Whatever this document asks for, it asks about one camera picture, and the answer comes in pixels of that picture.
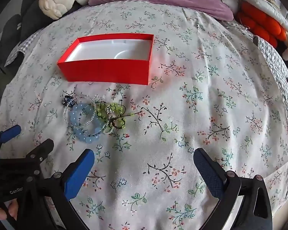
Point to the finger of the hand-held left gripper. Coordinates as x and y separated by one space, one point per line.
11 131
39 148

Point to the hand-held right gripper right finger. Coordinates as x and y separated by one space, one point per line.
209 173

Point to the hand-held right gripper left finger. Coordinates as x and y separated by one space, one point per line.
78 173

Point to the red cardboard box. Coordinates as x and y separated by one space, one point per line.
110 62

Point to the person's left hand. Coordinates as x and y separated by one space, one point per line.
8 212

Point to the floral bed sheet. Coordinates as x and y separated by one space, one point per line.
182 115

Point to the checked cloth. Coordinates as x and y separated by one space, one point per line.
26 46

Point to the dark grey chair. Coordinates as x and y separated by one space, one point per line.
12 28

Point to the grey quilted cover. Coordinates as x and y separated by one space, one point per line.
278 76

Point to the beige fleece blanket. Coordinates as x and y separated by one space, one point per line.
55 2

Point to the orange plush toy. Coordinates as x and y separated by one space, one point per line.
261 26

